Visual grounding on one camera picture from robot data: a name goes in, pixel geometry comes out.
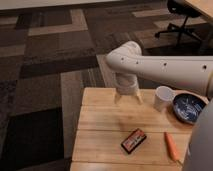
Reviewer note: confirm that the wooden desk corner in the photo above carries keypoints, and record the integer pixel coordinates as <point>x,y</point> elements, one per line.
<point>205,7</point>

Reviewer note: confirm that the orange carrot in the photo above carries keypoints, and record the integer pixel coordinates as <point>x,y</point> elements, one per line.
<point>172,149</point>

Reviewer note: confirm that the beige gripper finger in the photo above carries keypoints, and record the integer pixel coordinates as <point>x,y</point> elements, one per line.
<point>139,97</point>
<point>117,97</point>

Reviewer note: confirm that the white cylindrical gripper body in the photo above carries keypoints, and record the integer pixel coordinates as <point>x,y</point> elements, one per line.
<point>126,84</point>

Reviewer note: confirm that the blue patterned bowl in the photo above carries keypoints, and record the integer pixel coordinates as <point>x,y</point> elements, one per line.
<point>187,107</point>

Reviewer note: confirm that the white ceramic cup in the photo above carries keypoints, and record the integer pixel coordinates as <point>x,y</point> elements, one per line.
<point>163,98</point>

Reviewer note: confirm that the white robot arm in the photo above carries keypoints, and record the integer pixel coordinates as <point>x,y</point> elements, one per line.
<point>191,73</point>

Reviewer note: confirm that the red black snack box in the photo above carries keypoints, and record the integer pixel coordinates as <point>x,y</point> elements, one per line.
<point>133,140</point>

